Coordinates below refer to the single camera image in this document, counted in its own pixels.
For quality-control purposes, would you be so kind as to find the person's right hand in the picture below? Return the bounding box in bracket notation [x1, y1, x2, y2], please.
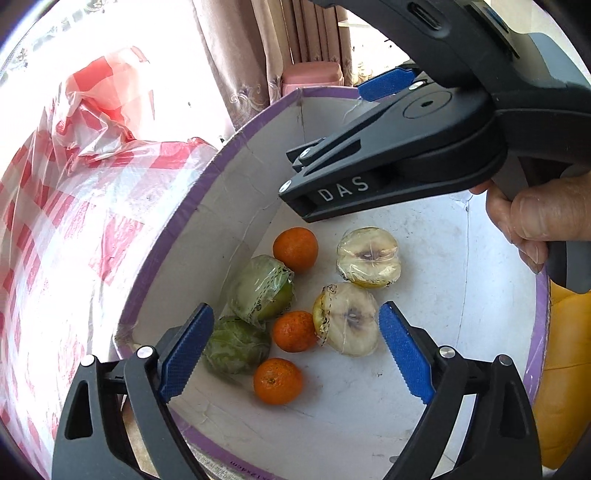
[468, 166, 591, 276]

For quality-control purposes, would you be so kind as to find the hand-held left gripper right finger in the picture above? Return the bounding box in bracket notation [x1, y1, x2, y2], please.
[379, 300, 543, 480]

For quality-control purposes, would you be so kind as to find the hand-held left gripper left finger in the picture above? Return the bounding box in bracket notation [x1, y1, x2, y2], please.
[51, 302, 215, 480]

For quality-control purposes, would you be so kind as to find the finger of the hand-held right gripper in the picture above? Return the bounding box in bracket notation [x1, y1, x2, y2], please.
[278, 91, 407, 224]
[357, 67, 428, 103]

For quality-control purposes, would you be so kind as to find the orange mandarin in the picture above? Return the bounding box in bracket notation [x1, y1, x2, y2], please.
[272, 227, 319, 274]
[253, 357, 304, 406]
[271, 310, 319, 354]

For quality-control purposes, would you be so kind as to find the round white box purple rim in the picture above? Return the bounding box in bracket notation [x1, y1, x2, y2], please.
[113, 85, 552, 480]

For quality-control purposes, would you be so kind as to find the striped beige mat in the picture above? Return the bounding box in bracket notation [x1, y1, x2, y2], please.
[120, 397, 155, 480]

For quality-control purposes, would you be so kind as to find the patterned beige curtain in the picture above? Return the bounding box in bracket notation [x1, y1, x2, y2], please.
[191, 0, 407, 139]

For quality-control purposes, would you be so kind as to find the red checkered plastic tablecloth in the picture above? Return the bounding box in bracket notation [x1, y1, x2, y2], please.
[0, 46, 220, 476]

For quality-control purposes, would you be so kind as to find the green apple half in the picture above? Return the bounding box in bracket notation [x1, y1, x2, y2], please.
[202, 315, 272, 376]
[228, 255, 295, 329]

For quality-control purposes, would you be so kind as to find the yellow cushion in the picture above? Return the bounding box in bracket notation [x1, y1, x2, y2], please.
[538, 279, 591, 469]

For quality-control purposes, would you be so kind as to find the yellow apple half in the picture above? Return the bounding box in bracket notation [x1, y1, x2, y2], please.
[336, 227, 402, 289]
[312, 282, 382, 357]

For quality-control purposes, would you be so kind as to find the pink plastic container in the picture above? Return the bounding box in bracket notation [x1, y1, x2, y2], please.
[281, 62, 345, 97]

